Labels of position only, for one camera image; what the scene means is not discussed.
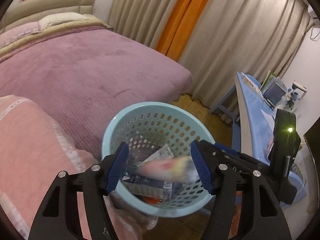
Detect pink patterned quilt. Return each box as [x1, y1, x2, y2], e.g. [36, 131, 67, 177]
[1, 95, 158, 239]

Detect beige pleated curtain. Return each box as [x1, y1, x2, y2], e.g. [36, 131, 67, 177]
[107, 0, 310, 107]

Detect orange curtain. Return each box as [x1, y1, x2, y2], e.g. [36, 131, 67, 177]
[156, 0, 209, 61]

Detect purple bed cover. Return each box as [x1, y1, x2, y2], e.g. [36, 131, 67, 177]
[1, 29, 193, 158]

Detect beige padded headboard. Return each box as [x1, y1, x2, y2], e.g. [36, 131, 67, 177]
[1, 0, 95, 33]

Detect purple pillow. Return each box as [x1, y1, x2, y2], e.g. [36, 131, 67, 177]
[0, 22, 42, 48]

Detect blue desk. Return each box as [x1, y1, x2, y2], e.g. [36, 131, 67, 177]
[209, 71, 308, 208]

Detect light blue plastic basket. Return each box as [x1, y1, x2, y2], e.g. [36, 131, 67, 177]
[101, 102, 215, 218]

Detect folded beige blanket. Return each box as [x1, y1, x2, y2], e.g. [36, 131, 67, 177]
[1, 15, 110, 61]

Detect white printed carton box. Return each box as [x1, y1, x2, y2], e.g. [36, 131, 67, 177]
[121, 144, 177, 201]

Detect white dotted pillow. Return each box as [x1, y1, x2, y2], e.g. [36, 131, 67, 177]
[38, 12, 87, 29]

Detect books on desk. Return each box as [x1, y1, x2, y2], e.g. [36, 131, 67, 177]
[260, 70, 287, 108]

